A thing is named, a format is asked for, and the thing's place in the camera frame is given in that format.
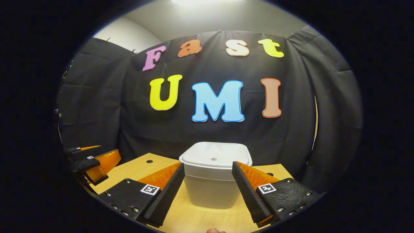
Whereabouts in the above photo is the black backdrop cloth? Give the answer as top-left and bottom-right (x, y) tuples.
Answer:
(58, 25), (363, 194)

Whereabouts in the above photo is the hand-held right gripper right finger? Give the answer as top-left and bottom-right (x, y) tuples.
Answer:
(232, 161), (321, 228)

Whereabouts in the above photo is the large ceiling light panel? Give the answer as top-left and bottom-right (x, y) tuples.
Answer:
(171, 0), (246, 6)

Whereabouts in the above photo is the white desktop garbage bin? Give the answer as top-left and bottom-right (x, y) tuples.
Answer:
(179, 141), (253, 209)

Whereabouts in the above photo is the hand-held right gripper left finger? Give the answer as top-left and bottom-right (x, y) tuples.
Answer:
(98, 162), (186, 228)

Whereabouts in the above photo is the wooden desktop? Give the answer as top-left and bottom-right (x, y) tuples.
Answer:
(87, 153), (293, 233)

